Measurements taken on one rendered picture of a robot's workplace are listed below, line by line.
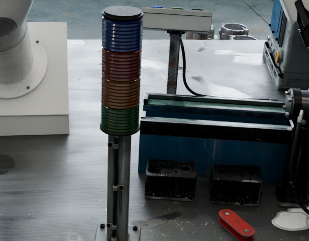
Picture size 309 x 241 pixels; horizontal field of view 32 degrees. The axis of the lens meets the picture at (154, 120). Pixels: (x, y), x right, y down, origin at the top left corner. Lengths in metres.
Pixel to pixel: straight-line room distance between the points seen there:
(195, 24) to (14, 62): 0.44
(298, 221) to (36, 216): 0.50
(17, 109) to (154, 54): 0.68
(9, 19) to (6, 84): 0.38
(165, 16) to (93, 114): 0.31
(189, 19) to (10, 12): 0.53
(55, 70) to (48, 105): 0.09
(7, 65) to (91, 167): 0.29
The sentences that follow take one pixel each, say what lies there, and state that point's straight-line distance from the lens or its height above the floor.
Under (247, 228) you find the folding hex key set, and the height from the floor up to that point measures 0.82.
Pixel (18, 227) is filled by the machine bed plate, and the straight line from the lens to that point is 1.04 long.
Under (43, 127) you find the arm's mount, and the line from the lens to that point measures 1.32.
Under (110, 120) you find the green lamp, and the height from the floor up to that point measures 1.05.
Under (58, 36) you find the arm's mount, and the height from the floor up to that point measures 1.00.
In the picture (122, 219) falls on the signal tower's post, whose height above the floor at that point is 0.86.
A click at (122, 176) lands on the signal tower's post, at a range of 0.90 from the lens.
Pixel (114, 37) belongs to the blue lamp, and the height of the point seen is 1.19.
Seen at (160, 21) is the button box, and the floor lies 1.05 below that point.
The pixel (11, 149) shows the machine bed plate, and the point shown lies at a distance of 1.28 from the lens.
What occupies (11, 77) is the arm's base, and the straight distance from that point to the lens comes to 1.29.
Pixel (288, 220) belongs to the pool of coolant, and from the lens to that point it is 1.10.
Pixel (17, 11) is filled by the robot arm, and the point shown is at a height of 1.17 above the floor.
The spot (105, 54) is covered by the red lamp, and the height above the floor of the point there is 1.16.
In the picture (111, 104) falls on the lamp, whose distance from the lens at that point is 0.82.
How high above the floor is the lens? 1.43
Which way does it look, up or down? 27 degrees down
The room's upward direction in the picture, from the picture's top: 3 degrees clockwise
